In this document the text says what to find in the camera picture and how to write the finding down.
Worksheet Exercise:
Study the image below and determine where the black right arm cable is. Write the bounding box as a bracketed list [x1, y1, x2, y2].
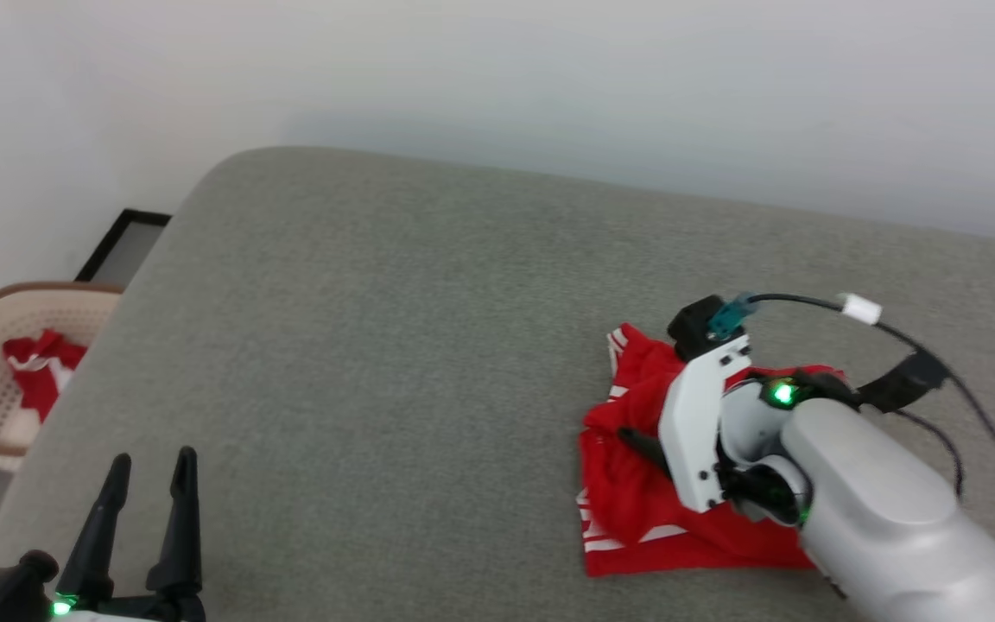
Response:
[744, 292, 995, 511]

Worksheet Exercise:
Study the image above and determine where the red white striped garment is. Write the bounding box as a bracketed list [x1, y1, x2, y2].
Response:
[578, 322, 848, 578]

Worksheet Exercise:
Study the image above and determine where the black cable clamp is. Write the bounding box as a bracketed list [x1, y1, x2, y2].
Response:
[859, 351, 949, 415]

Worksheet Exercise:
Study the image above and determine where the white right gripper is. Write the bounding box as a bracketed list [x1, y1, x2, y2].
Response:
[618, 337, 754, 515]

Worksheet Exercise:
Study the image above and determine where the white cable tag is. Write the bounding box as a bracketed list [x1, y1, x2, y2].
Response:
[839, 294, 884, 327]

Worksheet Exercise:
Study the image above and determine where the black framed panel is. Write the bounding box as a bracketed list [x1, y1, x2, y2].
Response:
[74, 208, 173, 286]

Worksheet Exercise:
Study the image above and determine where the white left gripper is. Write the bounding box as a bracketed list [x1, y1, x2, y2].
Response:
[48, 446, 206, 622]

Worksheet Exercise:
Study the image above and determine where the red white garment in basket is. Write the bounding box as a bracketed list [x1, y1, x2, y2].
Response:
[3, 329, 89, 424]

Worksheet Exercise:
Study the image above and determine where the teal right camera connector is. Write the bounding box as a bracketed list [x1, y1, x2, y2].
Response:
[709, 292, 759, 340]

